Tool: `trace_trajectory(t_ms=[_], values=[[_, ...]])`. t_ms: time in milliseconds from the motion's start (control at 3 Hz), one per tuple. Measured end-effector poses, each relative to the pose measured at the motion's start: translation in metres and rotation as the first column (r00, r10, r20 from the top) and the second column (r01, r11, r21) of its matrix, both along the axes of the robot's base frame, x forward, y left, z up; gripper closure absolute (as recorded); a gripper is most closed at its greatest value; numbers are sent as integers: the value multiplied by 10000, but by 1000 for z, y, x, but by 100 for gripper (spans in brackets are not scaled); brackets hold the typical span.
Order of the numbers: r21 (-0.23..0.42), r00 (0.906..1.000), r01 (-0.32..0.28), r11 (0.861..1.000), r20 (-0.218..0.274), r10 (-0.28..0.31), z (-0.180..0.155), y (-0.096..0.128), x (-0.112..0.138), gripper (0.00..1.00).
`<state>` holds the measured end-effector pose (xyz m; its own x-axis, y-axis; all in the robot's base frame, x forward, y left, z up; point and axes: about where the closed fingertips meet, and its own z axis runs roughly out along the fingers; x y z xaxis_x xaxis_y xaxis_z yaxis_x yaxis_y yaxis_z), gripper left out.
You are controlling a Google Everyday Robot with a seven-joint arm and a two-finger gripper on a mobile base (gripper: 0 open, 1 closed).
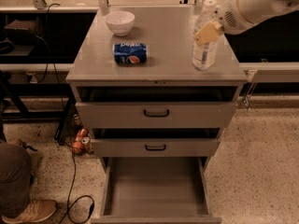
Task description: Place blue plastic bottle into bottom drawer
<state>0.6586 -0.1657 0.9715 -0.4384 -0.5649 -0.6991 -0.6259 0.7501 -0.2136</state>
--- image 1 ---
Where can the beige sneaker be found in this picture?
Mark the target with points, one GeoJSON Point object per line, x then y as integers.
{"type": "Point", "coordinates": [35, 211]}

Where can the top grey drawer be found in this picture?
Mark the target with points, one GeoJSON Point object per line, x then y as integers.
{"type": "Point", "coordinates": [156, 115]}

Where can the orange fruit on floor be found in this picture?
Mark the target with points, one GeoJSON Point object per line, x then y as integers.
{"type": "Point", "coordinates": [77, 147]}

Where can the blue pepsi can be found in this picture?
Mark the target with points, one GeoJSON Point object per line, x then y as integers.
{"type": "Point", "coordinates": [130, 52]}

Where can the person leg in trousers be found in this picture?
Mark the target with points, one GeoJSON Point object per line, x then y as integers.
{"type": "Point", "coordinates": [15, 174]}

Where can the bottom grey open drawer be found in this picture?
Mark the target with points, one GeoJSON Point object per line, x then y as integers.
{"type": "Point", "coordinates": [166, 190]}

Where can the white ceramic bowl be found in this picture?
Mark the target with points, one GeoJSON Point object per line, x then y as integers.
{"type": "Point", "coordinates": [120, 22]}

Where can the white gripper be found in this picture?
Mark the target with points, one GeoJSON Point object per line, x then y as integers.
{"type": "Point", "coordinates": [229, 17]}

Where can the red soda can on floor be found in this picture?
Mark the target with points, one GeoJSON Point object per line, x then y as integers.
{"type": "Point", "coordinates": [81, 134]}

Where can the grey metal drawer cabinet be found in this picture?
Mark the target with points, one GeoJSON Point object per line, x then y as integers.
{"type": "Point", "coordinates": [167, 76]}

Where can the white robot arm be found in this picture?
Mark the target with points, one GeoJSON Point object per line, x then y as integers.
{"type": "Point", "coordinates": [264, 10]}

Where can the middle grey drawer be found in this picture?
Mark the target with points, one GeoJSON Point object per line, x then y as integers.
{"type": "Point", "coordinates": [155, 147]}

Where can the clear plastic water bottle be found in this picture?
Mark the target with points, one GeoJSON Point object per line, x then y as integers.
{"type": "Point", "coordinates": [204, 52]}

